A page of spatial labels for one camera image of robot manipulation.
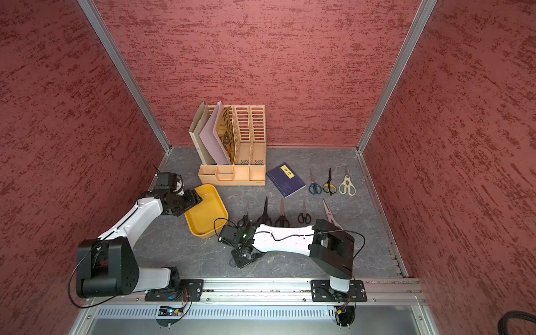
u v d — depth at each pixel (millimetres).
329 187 1031
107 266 417
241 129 1139
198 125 884
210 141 923
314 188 1033
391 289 760
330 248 468
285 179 1074
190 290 745
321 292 738
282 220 921
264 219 926
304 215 945
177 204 737
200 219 912
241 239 571
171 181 712
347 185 1035
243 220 921
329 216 942
